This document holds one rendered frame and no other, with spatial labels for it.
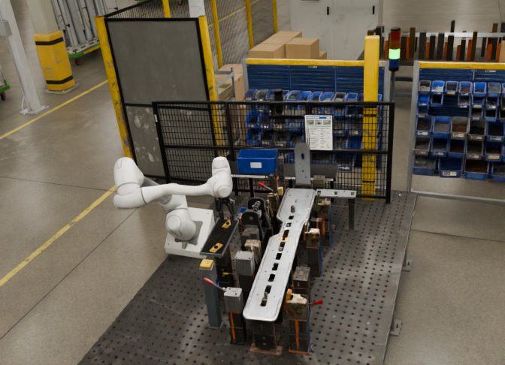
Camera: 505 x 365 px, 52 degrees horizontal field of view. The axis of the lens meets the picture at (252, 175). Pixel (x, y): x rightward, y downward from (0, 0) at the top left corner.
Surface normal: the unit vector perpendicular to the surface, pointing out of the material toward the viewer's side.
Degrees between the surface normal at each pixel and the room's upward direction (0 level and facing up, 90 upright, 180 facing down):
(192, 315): 0
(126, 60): 90
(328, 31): 90
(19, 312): 0
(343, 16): 90
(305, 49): 90
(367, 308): 0
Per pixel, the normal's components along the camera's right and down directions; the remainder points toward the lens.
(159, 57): -0.38, 0.46
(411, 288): -0.08, -0.88
